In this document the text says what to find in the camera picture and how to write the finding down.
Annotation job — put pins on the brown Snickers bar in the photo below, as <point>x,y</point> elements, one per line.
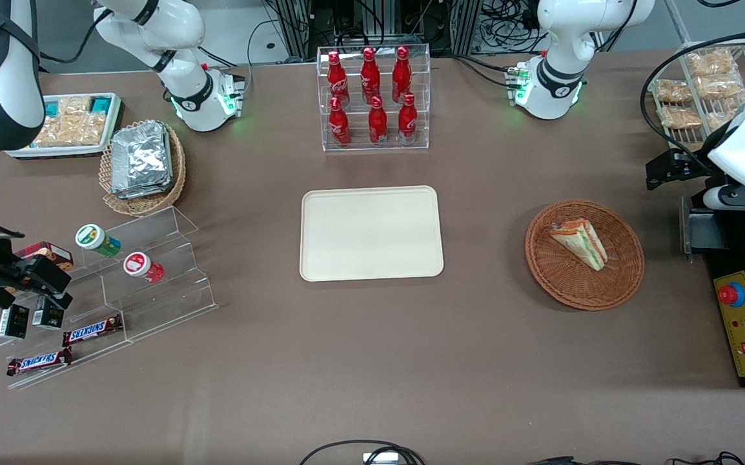
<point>38,362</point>
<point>91,330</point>

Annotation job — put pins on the light tan wicker basket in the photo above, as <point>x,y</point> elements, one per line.
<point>146,205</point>

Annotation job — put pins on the red snack cup white lid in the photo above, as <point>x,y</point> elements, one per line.
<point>140,266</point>

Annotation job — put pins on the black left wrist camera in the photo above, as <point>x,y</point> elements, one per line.
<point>669,169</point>

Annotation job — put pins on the teal snack packet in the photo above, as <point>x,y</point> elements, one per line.
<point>53,108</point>

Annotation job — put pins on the brown round wicker basket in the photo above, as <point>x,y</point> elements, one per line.
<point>566,284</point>

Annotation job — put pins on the red cola bottle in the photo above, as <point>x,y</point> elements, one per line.
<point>370,76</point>
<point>407,121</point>
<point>401,74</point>
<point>377,123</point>
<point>337,81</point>
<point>339,124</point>

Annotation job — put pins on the red brown chocolate box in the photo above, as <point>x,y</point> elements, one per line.
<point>50,250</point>

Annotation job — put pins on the white rectangular snack tray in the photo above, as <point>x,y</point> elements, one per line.
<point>30,152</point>

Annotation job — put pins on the beige rectangular serving tray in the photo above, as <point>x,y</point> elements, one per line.
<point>359,239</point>

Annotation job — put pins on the white power adapter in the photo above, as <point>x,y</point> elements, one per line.
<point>380,458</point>

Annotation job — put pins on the clear acrylic stepped stand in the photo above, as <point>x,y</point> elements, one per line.
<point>172,303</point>

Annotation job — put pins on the clear bag of beige crackers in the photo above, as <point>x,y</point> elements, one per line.
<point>69,131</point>
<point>75,105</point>

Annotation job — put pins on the small black box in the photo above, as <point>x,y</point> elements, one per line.
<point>48,315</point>
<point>13,321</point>

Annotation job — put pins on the clear acrylic bottle rack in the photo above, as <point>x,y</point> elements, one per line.
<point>424,97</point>

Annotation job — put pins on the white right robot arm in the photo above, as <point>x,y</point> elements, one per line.
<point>185,84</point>

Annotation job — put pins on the green snack cup white lid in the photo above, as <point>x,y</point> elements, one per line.
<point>95,239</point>

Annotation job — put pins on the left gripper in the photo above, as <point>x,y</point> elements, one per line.
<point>689,165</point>

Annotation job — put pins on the silver foil packet stack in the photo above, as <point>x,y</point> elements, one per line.
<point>141,160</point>

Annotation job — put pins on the aluminium frame rack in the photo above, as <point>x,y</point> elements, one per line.
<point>298,26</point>

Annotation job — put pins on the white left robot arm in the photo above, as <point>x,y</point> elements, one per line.
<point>560,71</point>

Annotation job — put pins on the triangular sandwich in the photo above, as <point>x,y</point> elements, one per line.
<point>582,245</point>

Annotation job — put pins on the clear bag of fried snacks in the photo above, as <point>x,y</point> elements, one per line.
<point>673,90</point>
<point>718,118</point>
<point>679,117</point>
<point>720,87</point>
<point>711,63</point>

